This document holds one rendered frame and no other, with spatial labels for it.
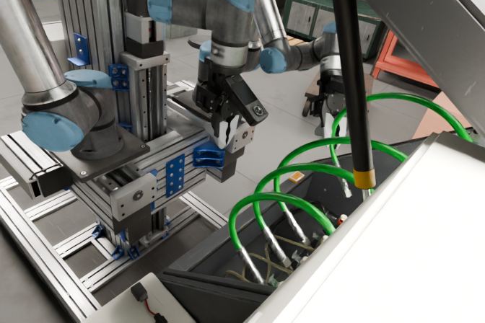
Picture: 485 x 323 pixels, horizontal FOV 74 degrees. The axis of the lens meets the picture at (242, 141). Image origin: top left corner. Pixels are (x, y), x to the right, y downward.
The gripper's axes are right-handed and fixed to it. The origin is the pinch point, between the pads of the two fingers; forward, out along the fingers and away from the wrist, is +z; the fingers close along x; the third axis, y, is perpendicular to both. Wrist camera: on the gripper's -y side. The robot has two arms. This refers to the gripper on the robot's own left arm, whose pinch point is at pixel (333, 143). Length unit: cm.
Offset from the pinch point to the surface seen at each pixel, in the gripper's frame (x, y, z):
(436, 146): 35, -55, 14
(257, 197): 29.3, -18.1, 17.0
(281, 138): -92, 198, -48
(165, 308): 38, 2, 41
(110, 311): 48, 5, 42
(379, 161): -21.4, 5.4, 1.0
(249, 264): 24.4, -7.1, 30.1
